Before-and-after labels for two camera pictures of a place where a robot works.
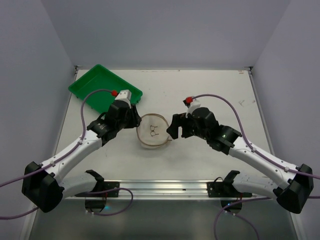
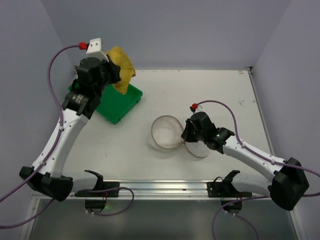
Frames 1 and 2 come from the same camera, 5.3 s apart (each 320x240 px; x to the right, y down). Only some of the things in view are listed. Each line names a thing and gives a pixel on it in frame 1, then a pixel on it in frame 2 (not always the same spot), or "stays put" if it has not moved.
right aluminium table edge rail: x=251 y=72 stays put
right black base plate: x=225 y=189 stays put
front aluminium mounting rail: x=162 y=189 stays put
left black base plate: x=102 y=188 stays put
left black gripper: x=133 y=116 → x=113 y=72
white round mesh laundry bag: x=152 y=132 → x=166 y=131
